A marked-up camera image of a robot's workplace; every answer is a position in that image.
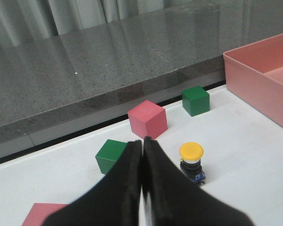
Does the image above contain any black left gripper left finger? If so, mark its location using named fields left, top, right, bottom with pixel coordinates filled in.
left=43, top=140, right=142, bottom=226

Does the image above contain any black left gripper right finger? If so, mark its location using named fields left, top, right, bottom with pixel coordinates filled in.
left=141, top=137, right=253, bottom=226

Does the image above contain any yellow mushroom push button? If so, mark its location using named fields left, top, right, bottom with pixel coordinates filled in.
left=179, top=142, right=206, bottom=185

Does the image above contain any left green wooden cube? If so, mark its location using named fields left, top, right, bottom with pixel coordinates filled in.
left=95, top=139, right=127, bottom=174

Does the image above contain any green wooden cube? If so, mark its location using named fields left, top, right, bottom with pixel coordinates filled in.
left=182, top=86, right=210, bottom=116
left=95, top=139, right=127, bottom=174

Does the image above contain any pink wooden cube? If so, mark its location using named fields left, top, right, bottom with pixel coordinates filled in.
left=22, top=203, right=67, bottom=226
left=127, top=100, right=168, bottom=139

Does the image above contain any right green wooden cube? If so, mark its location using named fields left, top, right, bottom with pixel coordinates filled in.
left=182, top=86, right=210, bottom=116

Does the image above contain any grey stone ledge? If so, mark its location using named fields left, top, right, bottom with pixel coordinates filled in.
left=0, top=0, right=283, bottom=162

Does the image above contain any pink plastic bin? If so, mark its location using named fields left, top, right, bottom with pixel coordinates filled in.
left=223, top=33, right=283, bottom=127

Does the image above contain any grey-green curtain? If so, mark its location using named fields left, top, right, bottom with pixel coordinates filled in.
left=0, top=0, right=283, bottom=48

